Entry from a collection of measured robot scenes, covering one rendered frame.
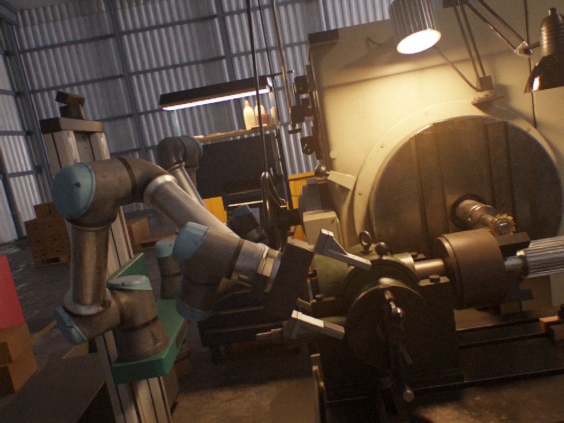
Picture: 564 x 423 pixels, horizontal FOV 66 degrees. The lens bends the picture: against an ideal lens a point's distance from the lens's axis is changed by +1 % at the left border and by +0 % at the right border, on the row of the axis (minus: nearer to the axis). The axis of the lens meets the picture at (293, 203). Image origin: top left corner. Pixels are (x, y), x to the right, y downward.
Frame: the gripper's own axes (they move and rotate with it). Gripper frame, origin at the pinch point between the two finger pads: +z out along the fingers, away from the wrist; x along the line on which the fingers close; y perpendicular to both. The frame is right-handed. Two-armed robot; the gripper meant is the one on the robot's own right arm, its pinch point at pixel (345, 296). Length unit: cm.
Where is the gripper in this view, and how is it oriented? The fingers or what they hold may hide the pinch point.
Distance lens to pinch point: 79.9
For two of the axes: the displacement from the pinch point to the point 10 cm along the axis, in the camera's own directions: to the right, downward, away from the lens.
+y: 0.2, -1.6, 9.9
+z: 9.4, 3.3, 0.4
